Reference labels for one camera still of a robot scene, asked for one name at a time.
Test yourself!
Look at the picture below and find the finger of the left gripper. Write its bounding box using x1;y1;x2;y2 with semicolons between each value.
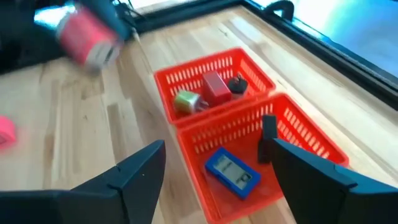
0;9;68;74
77;0;133;41

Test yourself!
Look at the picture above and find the black rectangular box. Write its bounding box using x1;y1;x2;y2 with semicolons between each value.
257;114;279;165

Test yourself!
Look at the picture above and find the green USB charger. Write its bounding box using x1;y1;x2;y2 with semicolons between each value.
173;90;210;115

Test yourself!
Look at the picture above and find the pink white USB charger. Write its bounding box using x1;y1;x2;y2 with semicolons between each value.
55;4;123;75

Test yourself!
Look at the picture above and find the blue digital timer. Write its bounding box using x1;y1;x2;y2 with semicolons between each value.
204;146;262;200

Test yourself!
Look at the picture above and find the red rectangular box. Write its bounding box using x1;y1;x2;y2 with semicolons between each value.
201;70;233;107

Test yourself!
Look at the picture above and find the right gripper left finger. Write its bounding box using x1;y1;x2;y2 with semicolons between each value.
0;139;167;224

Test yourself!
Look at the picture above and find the black frame clamp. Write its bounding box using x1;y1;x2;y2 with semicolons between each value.
263;0;295;20

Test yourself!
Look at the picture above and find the pink dual-port charger cube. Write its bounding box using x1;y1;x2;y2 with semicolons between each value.
0;115;17;150

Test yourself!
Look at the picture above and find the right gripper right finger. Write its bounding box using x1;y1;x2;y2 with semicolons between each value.
272;138;398;224

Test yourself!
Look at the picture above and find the red plastic basket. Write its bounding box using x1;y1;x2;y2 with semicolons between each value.
176;92;349;224
154;47;277;126

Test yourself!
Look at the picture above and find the black aluminium table frame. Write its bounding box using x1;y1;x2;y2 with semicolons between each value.
114;0;398;111

